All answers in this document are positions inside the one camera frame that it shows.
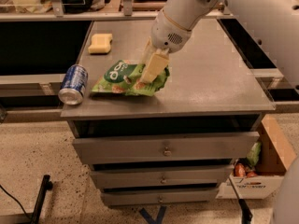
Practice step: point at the orange snack packets in box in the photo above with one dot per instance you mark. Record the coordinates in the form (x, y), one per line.
(241, 171)

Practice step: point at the grey drawer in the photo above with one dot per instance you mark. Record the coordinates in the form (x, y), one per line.
(159, 196)
(161, 177)
(172, 147)

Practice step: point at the black stand leg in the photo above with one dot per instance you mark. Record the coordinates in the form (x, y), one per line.
(246, 213)
(46, 185)

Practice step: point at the black stand leg right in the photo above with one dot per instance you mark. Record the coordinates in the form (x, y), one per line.
(246, 213)

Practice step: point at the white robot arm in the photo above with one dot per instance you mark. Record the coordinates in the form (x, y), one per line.
(273, 22)

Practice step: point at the green snack bag in box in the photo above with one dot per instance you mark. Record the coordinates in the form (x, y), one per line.
(253, 155)

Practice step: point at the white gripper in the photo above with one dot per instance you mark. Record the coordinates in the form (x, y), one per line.
(168, 34)

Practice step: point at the middle grey drawer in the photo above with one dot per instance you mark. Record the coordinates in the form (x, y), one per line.
(161, 177)

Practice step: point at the bottom grey drawer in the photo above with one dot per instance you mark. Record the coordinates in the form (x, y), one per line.
(159, 196)

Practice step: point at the cardboard box with snacks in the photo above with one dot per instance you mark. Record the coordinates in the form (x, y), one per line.
(275, 158)

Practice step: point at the black stand leg left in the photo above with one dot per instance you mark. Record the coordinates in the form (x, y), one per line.
(46, 185)

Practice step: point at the grey drawer cabinet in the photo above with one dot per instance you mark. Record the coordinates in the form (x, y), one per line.
(210, 90)

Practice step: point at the yellow sponge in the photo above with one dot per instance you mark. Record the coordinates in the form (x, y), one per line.
(100, 44)

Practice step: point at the blue pepsi can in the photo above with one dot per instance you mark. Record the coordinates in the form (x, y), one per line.
(74, 85)

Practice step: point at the top grey drawer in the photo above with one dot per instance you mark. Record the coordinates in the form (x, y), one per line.
(172, 147)

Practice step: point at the green rice chip bag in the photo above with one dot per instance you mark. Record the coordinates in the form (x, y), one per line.
(123, 78)

